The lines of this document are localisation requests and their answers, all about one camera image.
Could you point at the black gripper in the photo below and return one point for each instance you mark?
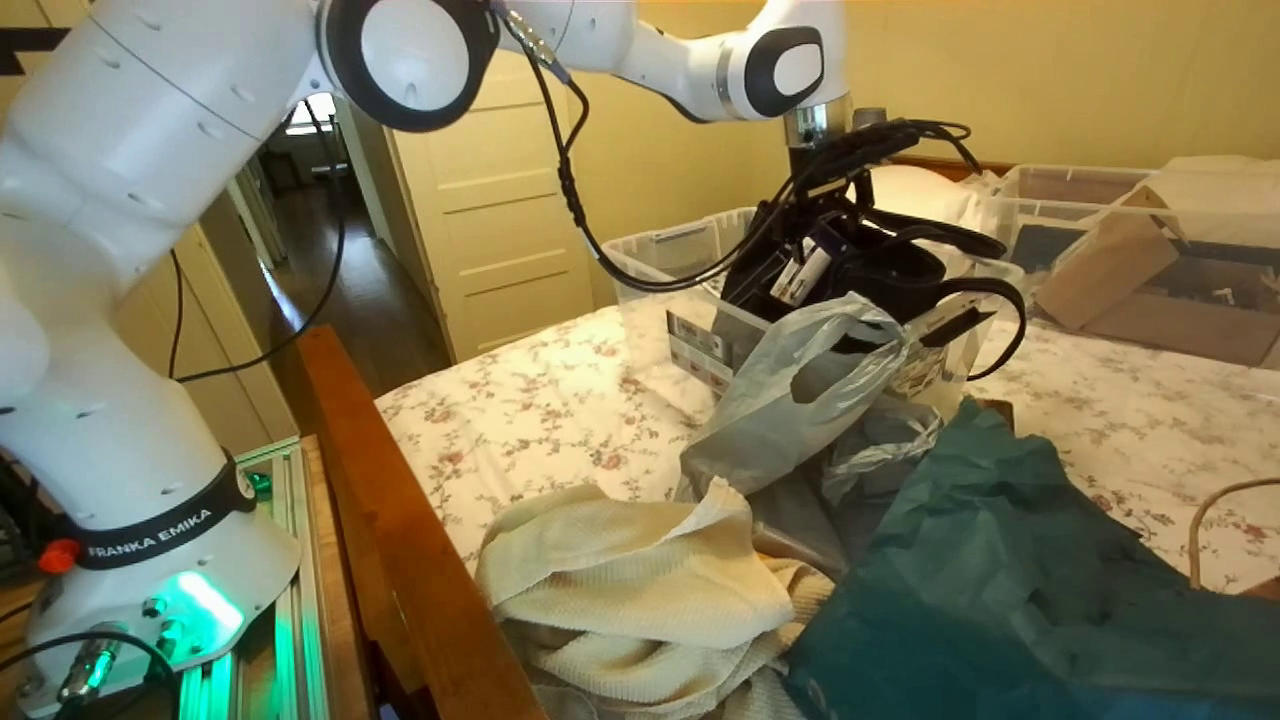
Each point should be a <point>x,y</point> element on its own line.
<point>831,215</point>

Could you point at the Gillette razor blister pack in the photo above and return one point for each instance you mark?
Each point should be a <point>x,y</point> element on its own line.
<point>803,273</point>

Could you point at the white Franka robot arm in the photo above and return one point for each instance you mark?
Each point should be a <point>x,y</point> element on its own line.
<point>147,202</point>

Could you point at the black canvas tote bag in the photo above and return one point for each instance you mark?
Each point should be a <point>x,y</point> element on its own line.
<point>902,273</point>

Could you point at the cream cloth bag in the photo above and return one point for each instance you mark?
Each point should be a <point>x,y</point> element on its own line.
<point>640,587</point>

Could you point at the teal fabric bag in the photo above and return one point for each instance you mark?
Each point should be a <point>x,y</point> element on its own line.
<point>1013,602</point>

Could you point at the white pillow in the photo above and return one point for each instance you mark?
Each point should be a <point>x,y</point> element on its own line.
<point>932,202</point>

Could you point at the brown wooden headboard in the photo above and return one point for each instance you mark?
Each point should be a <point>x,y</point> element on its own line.
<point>952,165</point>

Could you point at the small clear plastic bin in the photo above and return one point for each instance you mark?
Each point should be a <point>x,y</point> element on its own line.
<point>653,261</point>

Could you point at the grey folded cloth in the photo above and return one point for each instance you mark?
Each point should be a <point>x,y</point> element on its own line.
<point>785,401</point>

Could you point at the large clear plastic bin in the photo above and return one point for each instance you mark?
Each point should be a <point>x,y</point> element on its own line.
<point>1064,202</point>

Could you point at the brown cardboard box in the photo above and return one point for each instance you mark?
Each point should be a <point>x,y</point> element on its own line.
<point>1132,287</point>

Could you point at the cream panel door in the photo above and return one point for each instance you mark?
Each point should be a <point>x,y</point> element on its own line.
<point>493,224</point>

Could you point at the brown wooden bed footboard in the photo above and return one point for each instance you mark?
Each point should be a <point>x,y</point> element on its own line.
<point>385,533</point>

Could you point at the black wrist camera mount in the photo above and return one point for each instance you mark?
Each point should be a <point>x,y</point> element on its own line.
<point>883,143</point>

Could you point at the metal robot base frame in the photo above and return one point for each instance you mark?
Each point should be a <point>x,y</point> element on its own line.
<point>284,642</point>

